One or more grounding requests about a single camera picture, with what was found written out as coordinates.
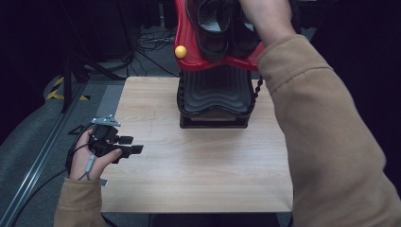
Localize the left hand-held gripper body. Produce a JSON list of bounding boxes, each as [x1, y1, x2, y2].
[[88, 114, 131, 165]]

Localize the red and black shoe rack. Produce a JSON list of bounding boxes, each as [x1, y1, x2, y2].
[[174, 0, 267, 130]]

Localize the black leather shoe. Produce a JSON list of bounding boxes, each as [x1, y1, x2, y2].
[[185, 0, 235, 63], [231, 6, 263, 60]]

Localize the person's left hand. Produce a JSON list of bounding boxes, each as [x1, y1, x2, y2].
[[68, 129, 123, 182]]

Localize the person's right hand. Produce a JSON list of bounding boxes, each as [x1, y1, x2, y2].
[[238, 0, 297, 47]]

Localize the black metal stand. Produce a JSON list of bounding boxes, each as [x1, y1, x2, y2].
[[61, 55, 127, 114]]

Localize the yellow and black floor tape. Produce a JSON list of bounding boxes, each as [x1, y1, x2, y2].
[[45, 76, 91, 102]]

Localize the grey left gripper plug cable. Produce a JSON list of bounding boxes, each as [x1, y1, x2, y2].
[[78, 153, 110, 188]]

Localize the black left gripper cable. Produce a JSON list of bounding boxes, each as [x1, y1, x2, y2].
[[10, 123, 96, 227]]

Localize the aluminium floor rail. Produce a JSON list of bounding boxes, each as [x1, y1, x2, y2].
[[0, 83, 89, 227]]

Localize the tangle of floor cables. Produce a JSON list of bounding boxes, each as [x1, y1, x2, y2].
[[126, 26, 181, 79]]

